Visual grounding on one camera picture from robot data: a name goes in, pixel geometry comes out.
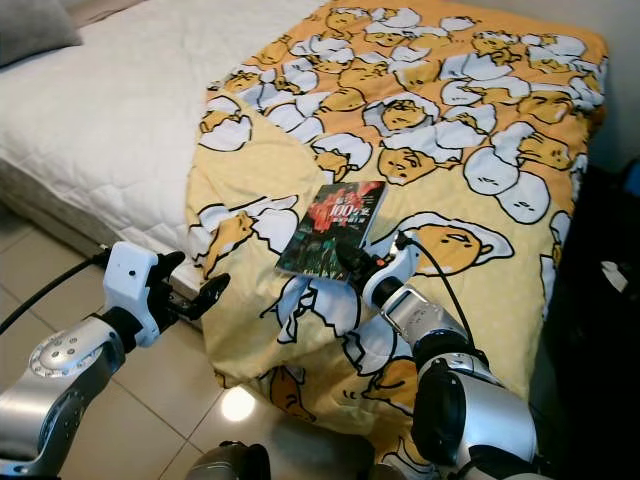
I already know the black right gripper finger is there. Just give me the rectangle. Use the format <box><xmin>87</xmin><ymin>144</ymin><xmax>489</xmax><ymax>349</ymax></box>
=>
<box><xmin>334</xmin><ymin>243</ymin><xmax>371</xmax><ymax>289</ymax></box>

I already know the dark book with red cover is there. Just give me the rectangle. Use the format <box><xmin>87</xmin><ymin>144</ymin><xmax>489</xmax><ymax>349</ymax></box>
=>
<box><xmin>274</xmin><ymin>179</ymin><xmax>389</xmax><ymax>282</ymax></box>

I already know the yellow cartoon egg print blanket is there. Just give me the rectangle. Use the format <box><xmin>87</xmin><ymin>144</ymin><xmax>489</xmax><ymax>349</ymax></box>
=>
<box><xmin>184</xmin><ymin>0</ymin><xmax>612</xmax><ymax>477</ymax></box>

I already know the grey plush pillow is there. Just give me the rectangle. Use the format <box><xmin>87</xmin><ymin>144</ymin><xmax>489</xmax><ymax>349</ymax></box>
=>
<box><xmin>0</xmin><ymin>0</ymin><xmax>84</xmax><ymax>64</ymax></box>

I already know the grey bed base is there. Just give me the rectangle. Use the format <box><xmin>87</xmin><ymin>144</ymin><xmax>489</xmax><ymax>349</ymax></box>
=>
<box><xmin>0</xmin><ymin>185</ymin><xmax>211</xmax><ymax>336</ymax></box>

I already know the white quilted mattress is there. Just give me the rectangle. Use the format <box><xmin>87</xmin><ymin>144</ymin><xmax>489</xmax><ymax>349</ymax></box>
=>
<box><xmin>0</xmin><ymin>0</ymin><xmax>327</xmax><ymax>257</ymax></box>

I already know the dark grey robot left foot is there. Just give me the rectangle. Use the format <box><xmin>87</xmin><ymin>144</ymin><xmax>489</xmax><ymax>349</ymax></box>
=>
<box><xmin>184</xmin><ymin>440</ymin><xmax>267</xmax><ymax>480</ymax></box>

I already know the black bedside cabinet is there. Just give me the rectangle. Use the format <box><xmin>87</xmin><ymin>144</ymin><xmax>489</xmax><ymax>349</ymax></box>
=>
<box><xmin>524</xmin><ymin>158</ymin><xmax>640</xmax><ymax>480</ymax></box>

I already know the small white object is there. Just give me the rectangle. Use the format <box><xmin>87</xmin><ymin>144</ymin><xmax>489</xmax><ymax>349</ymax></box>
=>
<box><xmin>599</xmin><ymin>259</ymin><xmax>634</xmax><ymax>294</ymax></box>

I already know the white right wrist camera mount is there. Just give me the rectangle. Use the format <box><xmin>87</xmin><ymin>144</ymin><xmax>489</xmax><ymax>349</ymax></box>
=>
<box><xmin>363</xmin><ymin>231</ymin><xmax>422</xmax><ymax>307</ymax></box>

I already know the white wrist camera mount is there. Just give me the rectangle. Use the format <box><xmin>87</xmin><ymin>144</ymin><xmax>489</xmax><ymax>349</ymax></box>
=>
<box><xmin>363</xmin><ymin>231</ymin><xmax>422</xmax><ymax>307</ymax></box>
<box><xmin>104</xmin><ymin>239</ymin><xmax>167</xmax><ymax>347</ymax></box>

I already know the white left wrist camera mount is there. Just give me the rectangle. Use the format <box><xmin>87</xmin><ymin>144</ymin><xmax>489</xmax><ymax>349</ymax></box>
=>
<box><xmin>104</xmin><ymin>239</ymin><xmax>167</xmax><ymax>347</ymax></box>

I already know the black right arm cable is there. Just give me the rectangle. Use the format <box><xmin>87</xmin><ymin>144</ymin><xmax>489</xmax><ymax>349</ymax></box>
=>
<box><xmin>399</xmin><ymin>231</ymin><xmax>482</xmax><ymax>347</ymax></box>

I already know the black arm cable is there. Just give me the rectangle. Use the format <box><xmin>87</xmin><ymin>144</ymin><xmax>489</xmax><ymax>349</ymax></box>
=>
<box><xmin>399</xmin><ymin>231</ymin><xmax>482</xmax><ymax>347</ymax></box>
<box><xmin>0</xmin><ymin>247</ymin><xmax>113</xmax><ymax>337</ymax></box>

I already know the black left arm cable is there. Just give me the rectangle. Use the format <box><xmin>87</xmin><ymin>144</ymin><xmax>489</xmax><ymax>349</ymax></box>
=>
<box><xmin>0</xmin><ymin>247</ymin><xmax>113</xmax><ymax>337</ymax></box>

